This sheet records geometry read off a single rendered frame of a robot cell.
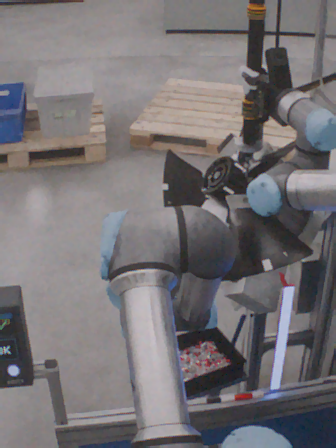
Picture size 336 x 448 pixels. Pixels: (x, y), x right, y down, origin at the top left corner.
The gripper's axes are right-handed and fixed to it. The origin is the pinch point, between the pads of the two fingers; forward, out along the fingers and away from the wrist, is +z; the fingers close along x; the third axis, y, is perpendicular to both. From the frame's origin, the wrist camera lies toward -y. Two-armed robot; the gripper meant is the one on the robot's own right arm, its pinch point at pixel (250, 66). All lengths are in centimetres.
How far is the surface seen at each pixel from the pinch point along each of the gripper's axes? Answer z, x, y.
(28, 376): -35, -65, 46
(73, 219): 191, -7, 156
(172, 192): 33, -7, 51
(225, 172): 5.9, -2.3, 31.6
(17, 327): -32, -65, 35
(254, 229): -13.5, -3.3, 36.8
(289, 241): -20.6, 2.4, 37.0
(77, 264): 148, -15, 156
